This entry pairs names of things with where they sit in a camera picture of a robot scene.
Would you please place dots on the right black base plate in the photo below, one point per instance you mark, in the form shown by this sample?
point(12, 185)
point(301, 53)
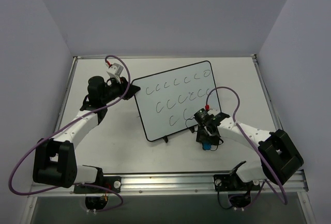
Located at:
point(227, 182)

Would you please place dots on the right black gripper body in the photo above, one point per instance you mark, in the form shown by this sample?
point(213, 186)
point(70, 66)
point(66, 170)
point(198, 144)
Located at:
point(204, 133)

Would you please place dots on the aluminium front rail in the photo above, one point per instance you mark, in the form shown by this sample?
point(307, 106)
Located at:
point(202, 183)

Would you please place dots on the aluminium rail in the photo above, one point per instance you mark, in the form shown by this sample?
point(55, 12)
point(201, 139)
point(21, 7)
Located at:
point(202, 183)
point(66, 94)
point(274, 112)

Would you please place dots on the right whiteboard foot clip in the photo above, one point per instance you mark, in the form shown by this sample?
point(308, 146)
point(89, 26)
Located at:
point(192, 129)

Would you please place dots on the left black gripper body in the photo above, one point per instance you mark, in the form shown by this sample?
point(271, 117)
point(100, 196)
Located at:
point(124, 87)

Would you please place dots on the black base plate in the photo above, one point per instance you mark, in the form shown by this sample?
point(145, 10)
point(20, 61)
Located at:
point(227, 182)
point(109, 182)

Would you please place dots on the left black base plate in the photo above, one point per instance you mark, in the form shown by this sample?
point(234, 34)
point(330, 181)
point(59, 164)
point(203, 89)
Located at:
point(109, 182)

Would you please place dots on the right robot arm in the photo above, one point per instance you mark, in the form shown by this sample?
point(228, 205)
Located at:
point(226, 127)

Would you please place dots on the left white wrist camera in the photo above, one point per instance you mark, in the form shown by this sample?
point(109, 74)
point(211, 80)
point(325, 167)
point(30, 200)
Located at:
point(114, 72)

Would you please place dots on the aluminium left side rail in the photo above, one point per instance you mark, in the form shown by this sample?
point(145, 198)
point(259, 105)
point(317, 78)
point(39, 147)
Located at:
point(66, 94)

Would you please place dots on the white whiteboard black frame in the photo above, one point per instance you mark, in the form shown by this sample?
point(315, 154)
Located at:
point(168, 100)

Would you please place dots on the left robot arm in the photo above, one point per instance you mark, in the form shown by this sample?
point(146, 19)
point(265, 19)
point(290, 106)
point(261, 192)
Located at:
point(55, 159)

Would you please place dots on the aluminium right side rail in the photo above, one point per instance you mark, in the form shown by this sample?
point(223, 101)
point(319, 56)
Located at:
point(274, 112)

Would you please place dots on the blue bone-shaped eraser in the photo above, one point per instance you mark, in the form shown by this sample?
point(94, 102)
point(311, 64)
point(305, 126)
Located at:
point(206, 146)

